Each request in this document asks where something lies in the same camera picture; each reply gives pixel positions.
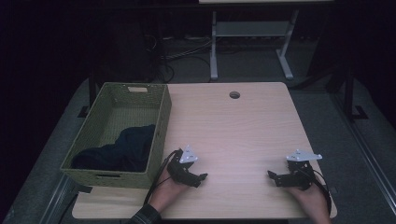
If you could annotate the person's right hand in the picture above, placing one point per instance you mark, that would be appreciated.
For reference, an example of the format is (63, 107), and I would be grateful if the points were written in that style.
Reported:
(311, 202)

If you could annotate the metal floor rail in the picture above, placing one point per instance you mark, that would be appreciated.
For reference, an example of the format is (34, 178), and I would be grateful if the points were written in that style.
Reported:
(57, 199)
(367, 149)

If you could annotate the green woven basket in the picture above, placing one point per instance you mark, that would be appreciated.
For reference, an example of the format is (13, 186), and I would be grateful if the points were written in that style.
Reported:
(130, 109)

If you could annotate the black stand post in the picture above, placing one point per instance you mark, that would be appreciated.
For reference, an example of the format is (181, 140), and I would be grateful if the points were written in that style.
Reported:
(348, 93)
(91, 90)

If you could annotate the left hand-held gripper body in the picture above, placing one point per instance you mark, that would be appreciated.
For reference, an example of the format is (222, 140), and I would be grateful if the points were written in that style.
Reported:
(179, 169)

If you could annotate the white metal desk frame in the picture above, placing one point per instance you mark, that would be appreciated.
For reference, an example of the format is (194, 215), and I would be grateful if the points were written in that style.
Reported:
(214, 46)

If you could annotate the person's left hand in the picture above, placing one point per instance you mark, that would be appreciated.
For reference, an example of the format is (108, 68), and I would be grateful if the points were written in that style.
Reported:
(165, 193)

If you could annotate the grey tape strip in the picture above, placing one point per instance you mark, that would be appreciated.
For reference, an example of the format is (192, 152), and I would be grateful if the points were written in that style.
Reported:
(333, 189)

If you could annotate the black tape strip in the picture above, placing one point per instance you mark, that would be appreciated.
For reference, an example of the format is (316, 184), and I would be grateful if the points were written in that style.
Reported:
(83, 188)

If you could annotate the dark navy garment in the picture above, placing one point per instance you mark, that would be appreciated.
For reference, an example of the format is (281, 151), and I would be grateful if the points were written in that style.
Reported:
(127, 152)

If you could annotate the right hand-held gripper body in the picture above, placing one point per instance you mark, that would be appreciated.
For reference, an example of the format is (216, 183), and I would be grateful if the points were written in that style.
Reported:
(300, 175)

